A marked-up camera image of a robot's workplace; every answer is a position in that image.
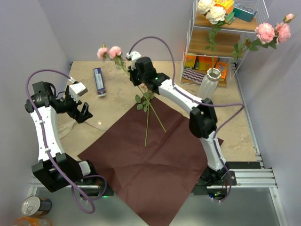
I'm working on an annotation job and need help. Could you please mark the beige printed ribbon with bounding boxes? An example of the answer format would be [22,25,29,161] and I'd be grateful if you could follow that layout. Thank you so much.
[58,119,110,139]

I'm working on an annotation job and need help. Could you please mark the pink rose bouquet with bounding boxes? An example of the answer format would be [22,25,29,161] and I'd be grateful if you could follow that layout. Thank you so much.
[135,83,154,147]

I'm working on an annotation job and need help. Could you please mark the pink rose stem two blooms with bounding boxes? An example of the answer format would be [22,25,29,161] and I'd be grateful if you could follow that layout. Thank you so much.
[97,45,166,132]

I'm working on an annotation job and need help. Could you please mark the red wrapping paper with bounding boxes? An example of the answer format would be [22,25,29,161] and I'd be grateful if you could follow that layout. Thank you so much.
[77,96,224,226]

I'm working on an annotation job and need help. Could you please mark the white rose stem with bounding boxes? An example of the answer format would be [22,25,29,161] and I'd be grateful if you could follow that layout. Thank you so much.
[197,0,226,68]

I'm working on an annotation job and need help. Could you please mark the pink rose stem three blooms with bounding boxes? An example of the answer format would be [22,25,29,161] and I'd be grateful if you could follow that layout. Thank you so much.
[231,13,296,63]

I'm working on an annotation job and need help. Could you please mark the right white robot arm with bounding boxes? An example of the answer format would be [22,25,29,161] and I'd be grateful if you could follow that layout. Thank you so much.
[126,53,232,186]

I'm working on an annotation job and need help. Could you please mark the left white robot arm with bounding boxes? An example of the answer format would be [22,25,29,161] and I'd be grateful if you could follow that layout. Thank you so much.
[25,81,97,192]

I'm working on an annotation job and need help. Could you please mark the white ribbed vase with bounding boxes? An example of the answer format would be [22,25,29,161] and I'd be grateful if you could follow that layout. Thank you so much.
[197,68,221,99]

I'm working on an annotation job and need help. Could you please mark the purple toothpaste box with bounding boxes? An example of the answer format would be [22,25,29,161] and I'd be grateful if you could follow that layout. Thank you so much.
[93,67,106,97]

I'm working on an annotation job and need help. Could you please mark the purple wavy pattern cloth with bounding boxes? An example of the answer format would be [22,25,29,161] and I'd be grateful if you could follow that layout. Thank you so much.
[182,68,206,84]

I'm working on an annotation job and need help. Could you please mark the orange box bottom shelf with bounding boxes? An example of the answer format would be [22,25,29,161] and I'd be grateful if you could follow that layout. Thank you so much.
[184,55,218,71]

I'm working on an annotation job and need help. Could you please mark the orange box shelf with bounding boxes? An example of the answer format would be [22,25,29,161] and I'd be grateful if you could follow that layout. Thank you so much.
[184,55,218,71]
[215,0,235,13]

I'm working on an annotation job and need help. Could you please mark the small orange packet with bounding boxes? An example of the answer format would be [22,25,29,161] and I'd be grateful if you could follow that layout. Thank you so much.
[215,61,228,79]

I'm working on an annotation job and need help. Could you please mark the green sponge stack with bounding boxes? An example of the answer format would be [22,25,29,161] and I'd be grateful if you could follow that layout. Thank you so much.
[224,11,235,24]

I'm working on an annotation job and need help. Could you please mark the silver top tin can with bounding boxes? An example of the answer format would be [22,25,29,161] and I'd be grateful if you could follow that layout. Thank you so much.
[21,196,52,217]

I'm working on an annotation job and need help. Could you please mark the orange box top shelf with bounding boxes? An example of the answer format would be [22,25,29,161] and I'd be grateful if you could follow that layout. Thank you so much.
[215,0,235,13]

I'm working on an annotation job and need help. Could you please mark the teal box top shelf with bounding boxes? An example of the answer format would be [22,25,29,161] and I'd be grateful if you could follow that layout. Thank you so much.
[233,3,257,22]

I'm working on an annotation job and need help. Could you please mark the orange plastic bottle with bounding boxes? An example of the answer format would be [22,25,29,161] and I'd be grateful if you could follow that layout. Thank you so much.
[13,217,53,226]

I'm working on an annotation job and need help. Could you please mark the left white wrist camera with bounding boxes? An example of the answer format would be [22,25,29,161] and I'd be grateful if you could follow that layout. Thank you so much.
[69,82,88,103]

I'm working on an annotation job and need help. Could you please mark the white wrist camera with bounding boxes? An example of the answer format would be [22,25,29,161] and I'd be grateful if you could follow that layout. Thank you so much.
[126,51,142,70]
[69,82,88,103]

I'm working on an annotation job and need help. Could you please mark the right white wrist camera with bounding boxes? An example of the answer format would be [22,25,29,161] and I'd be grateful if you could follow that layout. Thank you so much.
[126,51,142,70]

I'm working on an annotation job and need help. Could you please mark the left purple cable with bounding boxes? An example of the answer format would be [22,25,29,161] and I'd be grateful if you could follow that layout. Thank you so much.
[25,69,107,214]

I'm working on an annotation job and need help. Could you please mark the white wire shelf rack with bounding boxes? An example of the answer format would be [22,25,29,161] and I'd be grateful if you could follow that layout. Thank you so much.
[180,0,269,85]

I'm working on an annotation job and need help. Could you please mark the aluminium rail frame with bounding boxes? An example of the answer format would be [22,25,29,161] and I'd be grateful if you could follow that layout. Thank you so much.
[27,162,287,226]

